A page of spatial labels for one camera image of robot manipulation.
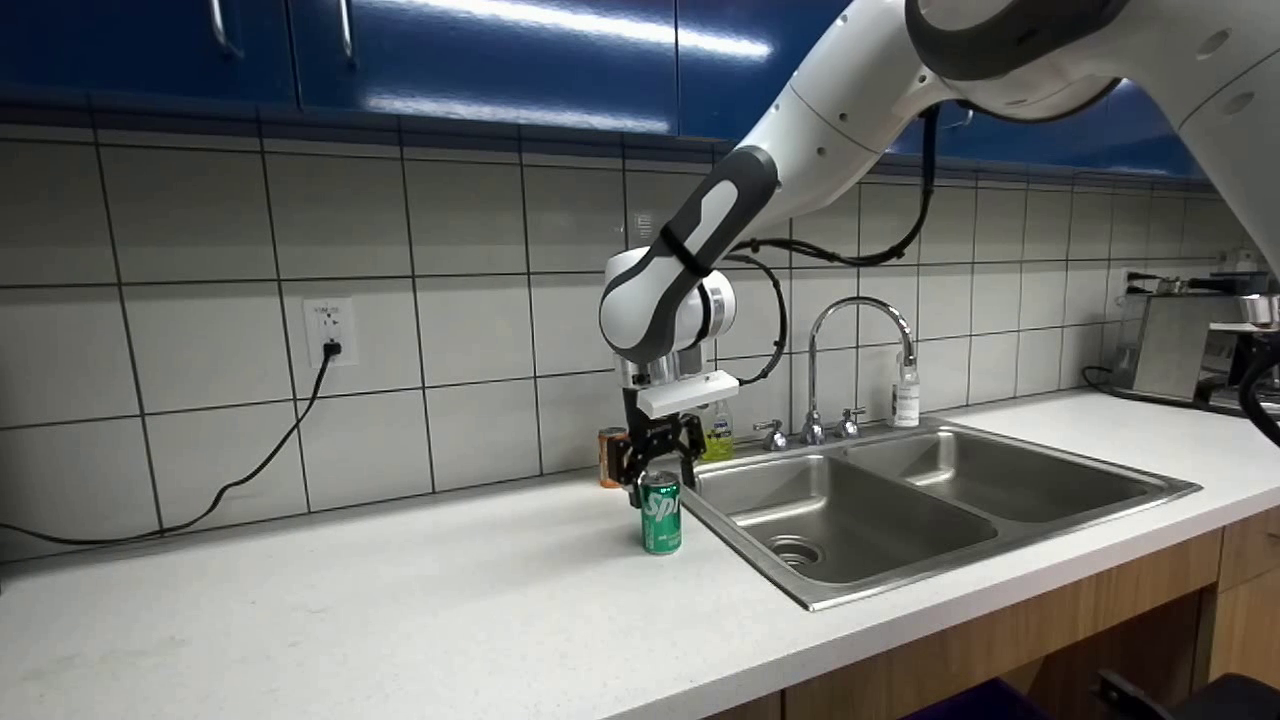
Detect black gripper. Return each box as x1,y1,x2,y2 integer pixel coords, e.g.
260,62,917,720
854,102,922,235
620,406,708,511

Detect green soda can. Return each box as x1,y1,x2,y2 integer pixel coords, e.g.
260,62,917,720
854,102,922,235
638,470,688,559

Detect metal sink drain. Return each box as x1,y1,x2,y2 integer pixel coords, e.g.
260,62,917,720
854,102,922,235
772,537,824,571

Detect stainless steel double sink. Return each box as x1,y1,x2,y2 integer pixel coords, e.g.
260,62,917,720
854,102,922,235
678,422,1203,617

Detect chrome gooseneck faucet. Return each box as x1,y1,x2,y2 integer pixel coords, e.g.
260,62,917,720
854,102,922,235
796,294,924,450

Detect clear soap pump bottle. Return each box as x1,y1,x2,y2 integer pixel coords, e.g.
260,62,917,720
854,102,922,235
887,348,928,434

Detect silver countertop appliance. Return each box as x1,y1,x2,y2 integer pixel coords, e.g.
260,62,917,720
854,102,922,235
1120,267,1280,416

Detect black chair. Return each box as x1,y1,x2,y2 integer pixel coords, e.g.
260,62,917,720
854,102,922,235
1094,666,1280,720

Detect wooden base cabinet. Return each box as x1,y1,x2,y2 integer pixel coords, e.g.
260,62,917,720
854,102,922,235
715,511,1280,720

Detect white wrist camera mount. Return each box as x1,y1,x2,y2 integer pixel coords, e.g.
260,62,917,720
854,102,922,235
634,370,745,422

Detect black power cord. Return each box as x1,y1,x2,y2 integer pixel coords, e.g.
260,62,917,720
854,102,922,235
0,336,350,554

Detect white wall outlet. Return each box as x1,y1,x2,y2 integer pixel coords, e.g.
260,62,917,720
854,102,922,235
303,295,361,372

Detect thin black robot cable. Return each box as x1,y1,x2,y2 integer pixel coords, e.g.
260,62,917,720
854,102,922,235
724,104,946,391

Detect blue wall cabinets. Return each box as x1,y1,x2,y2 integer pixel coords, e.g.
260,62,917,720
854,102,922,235
0,0,1203,185

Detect thick black cable conduit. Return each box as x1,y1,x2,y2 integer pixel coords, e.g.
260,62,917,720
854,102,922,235
1236,336,1280,453

